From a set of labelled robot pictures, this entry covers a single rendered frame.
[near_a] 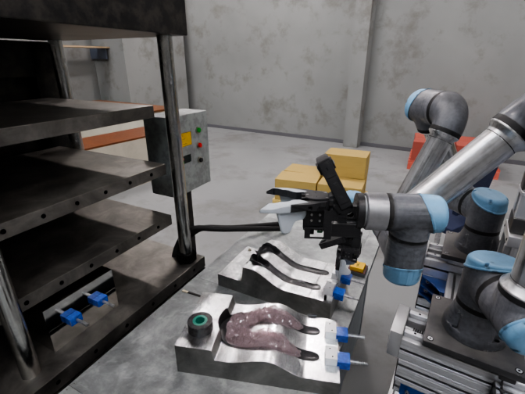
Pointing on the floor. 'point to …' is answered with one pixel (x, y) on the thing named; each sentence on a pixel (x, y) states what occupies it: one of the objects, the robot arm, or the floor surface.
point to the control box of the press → (158, 139)
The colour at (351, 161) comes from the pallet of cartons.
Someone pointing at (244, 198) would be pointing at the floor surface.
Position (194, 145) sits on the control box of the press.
